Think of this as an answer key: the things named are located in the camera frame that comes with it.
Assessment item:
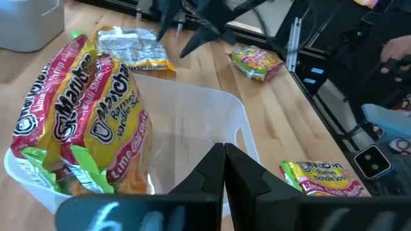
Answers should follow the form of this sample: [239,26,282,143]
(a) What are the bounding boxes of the black leader arm handle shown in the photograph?
[381,57,411,81]

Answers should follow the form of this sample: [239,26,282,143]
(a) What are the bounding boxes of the clear plastic bin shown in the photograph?
[3,73,261,216]

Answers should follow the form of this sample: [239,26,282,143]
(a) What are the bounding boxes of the yellow ramen pack silver back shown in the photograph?
[94,25,177,73]

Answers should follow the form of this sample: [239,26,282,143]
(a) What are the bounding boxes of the aluminium bracket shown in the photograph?
[286,17,302,73]

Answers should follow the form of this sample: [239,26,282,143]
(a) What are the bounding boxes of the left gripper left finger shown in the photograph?
[54,142,225,231]

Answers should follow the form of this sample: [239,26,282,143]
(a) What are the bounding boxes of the person's hand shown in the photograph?
[380,34,411,74]

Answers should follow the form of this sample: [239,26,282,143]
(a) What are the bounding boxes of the light blue fabric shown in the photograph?
[361,103,411,155]

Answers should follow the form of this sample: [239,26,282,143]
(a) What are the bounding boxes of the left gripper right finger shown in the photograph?
[224,142,411,231]

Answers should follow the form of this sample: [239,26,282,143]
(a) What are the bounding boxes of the white plastic bin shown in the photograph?
[0,0,66,53]

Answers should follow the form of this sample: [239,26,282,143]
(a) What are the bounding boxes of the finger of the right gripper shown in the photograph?
[156,0,184,42]
[179,24,238,59]

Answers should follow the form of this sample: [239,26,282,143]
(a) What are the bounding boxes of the table-level camera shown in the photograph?
[353,144,393,180]

